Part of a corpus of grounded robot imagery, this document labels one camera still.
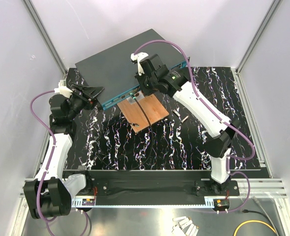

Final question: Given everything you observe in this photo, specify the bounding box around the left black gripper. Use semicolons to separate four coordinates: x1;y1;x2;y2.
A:
67;84;105;120

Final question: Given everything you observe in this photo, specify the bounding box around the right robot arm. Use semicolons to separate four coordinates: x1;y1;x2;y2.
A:
130;53;240;195

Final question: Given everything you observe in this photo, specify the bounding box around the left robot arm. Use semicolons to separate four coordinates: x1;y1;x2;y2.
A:
23;81;104;223

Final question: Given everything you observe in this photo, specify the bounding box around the wooden board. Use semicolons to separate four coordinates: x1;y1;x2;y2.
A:
117;91;169;133

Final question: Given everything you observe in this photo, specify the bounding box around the pile of white modules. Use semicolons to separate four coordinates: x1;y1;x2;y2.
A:
171;216;199;236

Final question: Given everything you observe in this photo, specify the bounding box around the black braided fiber cable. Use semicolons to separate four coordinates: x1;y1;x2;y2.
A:
96;95;158;171

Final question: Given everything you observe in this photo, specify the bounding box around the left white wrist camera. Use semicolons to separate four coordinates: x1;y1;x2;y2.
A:
54;80;72;98

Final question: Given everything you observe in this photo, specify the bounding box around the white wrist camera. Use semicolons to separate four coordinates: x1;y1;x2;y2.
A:
54;80;72;98
130;52;148;76

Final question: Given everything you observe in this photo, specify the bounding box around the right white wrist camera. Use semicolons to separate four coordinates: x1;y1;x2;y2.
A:
130;52;148;76

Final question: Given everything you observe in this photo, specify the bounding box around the dark teal network switch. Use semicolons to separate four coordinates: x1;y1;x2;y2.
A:
75;29;191;112

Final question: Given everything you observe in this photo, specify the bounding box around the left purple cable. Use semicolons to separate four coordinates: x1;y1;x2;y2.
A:
30;90;90;236

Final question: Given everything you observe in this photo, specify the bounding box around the purple cable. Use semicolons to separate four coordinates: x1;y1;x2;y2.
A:
30;90;90;236
133;40;256;214

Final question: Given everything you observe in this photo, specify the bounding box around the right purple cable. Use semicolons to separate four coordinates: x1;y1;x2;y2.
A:
133;40;256;214

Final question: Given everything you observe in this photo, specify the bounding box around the white slotted cable duct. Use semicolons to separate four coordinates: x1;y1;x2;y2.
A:
71;198;96;208

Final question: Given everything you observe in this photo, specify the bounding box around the grey ethernet cable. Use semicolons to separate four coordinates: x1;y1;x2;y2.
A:
253;198;287;236

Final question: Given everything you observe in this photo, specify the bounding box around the black cable with plug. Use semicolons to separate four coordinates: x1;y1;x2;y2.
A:
242;208;287;236

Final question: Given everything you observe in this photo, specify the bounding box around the yellow fiber cable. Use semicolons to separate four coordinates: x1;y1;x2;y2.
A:
234;220;278;236

